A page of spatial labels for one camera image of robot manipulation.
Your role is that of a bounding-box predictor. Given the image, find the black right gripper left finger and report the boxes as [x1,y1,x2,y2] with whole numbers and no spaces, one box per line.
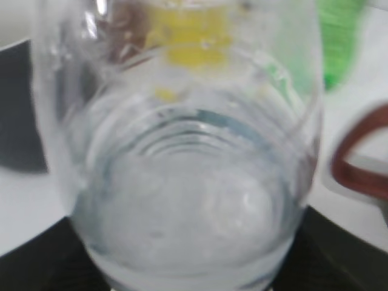
[1,218,111,291]

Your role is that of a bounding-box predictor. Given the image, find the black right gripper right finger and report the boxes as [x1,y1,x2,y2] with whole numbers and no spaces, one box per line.
[272,207,387,291]

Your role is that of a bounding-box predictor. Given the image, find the clear water bottle green label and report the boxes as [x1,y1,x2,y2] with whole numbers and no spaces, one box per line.
[31,1,323,290]

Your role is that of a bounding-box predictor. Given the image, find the red ceramic mug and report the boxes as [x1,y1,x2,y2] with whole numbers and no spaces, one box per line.
[330,104,387,201]

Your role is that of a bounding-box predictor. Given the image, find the green soda bottle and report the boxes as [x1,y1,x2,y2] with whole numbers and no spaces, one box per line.
[317,0,367,91]

